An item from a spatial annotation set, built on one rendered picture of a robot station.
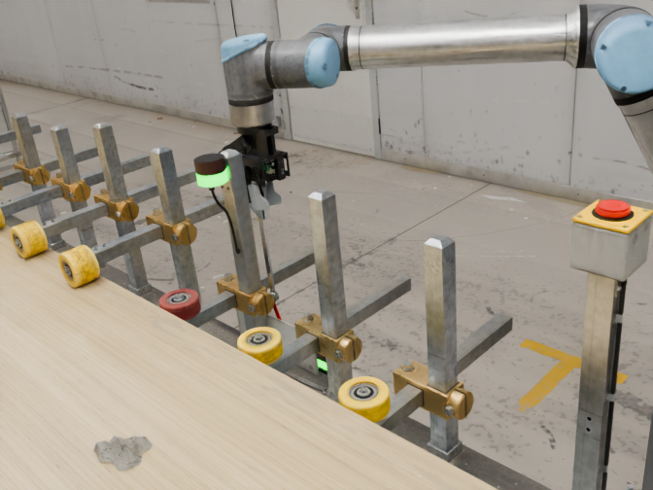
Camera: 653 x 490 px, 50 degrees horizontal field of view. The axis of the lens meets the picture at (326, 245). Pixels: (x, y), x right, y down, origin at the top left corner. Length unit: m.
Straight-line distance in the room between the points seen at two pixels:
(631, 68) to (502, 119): 2.98
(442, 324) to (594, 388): 0.25
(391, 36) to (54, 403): 0.90
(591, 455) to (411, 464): 0.26
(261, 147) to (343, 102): 3.61
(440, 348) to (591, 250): 0.35
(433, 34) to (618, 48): 0.35
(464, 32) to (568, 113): 2.63
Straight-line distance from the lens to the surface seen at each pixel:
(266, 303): 1.49
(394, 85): 4.65
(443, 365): 1.17
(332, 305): 1.29
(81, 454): 1.13
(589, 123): 3.98
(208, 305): 1.50
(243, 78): 1.37
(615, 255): 0.90
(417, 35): 1.43
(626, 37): 1.27
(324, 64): 1.32
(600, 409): 1.04
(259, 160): 1.41
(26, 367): 1.38
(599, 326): 0.97
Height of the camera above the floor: 1.58
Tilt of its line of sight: 25 degrees down
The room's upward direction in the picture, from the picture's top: 6 degrees counter-clockwise
